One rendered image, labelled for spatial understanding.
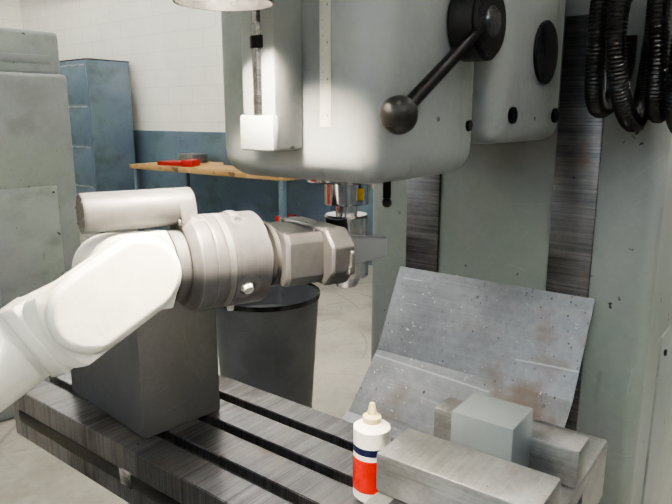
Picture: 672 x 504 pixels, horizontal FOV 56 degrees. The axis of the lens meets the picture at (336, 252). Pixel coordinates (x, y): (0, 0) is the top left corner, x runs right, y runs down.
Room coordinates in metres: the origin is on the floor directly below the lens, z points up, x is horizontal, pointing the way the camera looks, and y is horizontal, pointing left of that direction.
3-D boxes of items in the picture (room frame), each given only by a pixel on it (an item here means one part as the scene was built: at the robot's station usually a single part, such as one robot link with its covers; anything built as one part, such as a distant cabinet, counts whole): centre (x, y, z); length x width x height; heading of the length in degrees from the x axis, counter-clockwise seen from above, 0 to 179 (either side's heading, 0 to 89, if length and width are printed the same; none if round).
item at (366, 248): (0.62, -0.03, 1.24); 0.06 x 0.02 x 0.03; 123
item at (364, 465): (0.62, -0.04, 1.01); 0.04 x 0.04 x 0.11
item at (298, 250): (0.60, 0.07, 1.23); 0.13 x 0.12 x 0.10; 33
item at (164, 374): (0.86, 0.28, 1.06); 0.22 x 0.12 x 0.20; 46
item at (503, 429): (0.54, -0.15, 1.07); 0.06 x 0.05 x 0.06; 54
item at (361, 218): (0.65, -0.01, 1.26); 0.05 x 0.05 x 0.01
